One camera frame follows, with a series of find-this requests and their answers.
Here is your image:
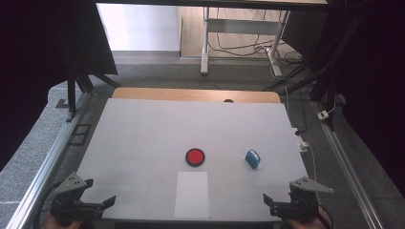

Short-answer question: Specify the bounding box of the round red ink pad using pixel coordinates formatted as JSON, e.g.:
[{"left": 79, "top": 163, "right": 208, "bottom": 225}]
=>
[{"left": 184, "top": 147, "right": 206, "bottom": 168}]

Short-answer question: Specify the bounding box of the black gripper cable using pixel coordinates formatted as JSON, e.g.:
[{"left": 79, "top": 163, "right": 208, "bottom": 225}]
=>
[{"left": 317, "top": 203, "right": 334, "bottom": 229}]

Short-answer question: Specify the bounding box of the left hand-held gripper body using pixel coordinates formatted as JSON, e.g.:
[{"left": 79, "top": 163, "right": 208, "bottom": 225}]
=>
[{"left": 50, "top": 171, "right": 96, "bottom": 223}]

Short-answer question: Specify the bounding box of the aluminium rail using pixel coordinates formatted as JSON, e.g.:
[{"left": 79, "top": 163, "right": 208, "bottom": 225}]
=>
[
  {"left": 5, "top": 92, "right": 94, "bottom": 229},
  {"left": 310, "top": 100, "right": 386, "bottom": 229}
]

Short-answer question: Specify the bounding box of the tangle of black floor cables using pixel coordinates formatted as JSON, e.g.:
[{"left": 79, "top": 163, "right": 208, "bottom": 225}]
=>
[{"left": 208, "top": 8, "right": 307, "bottom": 66}]

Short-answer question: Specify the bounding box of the person's right hand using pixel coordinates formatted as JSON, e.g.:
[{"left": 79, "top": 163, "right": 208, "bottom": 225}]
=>
[{"left": 284, "top": 208, "right": 330, "bottom": 229}]

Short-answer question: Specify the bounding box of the black metal stand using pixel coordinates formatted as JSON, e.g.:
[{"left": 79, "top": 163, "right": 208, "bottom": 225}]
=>
[
  {"left": 55, "top": 68, "right": 121, "bottom": 123},
  {"left": 262, "top": 0, "right": 376, "bottom": 132}
]

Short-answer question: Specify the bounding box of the black curtain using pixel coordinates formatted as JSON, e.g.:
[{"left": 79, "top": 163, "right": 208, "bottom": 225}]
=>
[
  {"left": 0, "top": 0, "right": 119, "bottom": 171},
  {"left": 313, "top": 0, "right": 405, "bottom": 197}
]

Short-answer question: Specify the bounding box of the wooden table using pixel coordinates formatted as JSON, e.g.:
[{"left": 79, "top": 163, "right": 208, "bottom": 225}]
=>
[{"left": 112, "top": 87, "right": 282, "bottom": 104}]

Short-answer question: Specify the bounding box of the white metal desk frame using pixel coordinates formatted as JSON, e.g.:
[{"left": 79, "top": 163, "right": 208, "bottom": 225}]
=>
[{"left": 200, "top": 6, "right": 292, "bottom": 78}]

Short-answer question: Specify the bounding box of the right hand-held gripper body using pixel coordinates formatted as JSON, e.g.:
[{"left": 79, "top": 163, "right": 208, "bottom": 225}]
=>
[{"left": 286, "top": 177, "right": 335, "bottom": 223}]

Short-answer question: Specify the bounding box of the blue stamp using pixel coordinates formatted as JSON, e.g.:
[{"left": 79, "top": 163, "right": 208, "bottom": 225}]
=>
[{"left": 245, "top": 149, "right": 262, "bottom": 170}]

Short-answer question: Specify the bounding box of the person's left hand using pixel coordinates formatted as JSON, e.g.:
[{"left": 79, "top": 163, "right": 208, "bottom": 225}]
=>
[{"left": 40, "top": 211, "right": 84, "bottom": 229}]

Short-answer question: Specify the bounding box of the white paper sheet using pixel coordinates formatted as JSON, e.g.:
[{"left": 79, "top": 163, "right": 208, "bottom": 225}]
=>
[{"left": 174, "top": 171, "right": 213, "bottom": 219}]

